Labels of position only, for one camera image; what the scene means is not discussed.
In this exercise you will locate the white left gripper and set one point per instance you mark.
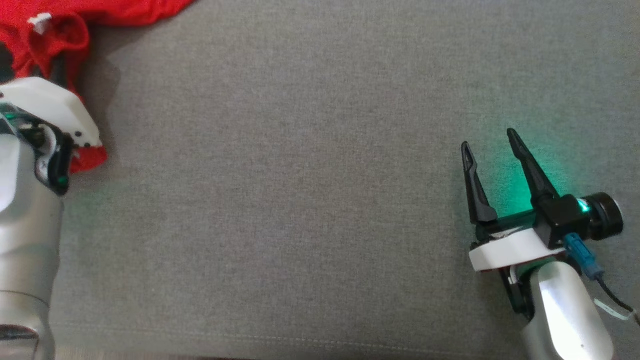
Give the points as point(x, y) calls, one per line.
point(50, 107)

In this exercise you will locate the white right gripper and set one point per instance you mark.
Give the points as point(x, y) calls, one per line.
point(505, 250)

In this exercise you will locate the red garment with white trim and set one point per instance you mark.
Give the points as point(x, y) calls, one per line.
point(60, 30)

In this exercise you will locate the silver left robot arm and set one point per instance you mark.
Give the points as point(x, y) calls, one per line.
point(27, 235)

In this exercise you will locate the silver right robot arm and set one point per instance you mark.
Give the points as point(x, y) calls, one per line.
point(565, 310)

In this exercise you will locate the grey sofa seat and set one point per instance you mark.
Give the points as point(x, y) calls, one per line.
point(300, 200)

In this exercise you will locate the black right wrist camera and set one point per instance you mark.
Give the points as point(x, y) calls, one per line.
point(565, 220)

